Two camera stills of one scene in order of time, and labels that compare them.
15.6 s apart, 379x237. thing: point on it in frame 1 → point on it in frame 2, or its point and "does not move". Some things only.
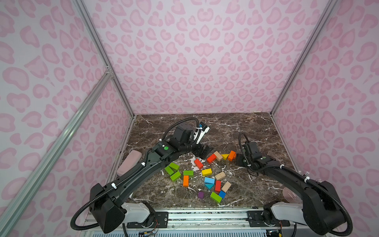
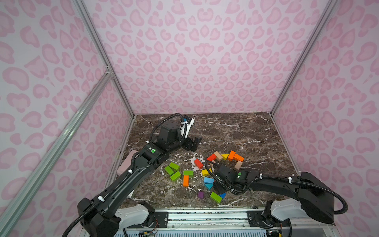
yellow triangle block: x=225 y=156 does not move
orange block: x=232 y=155 does not move
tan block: x=218 y=156 does not move
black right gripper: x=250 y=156 → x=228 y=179
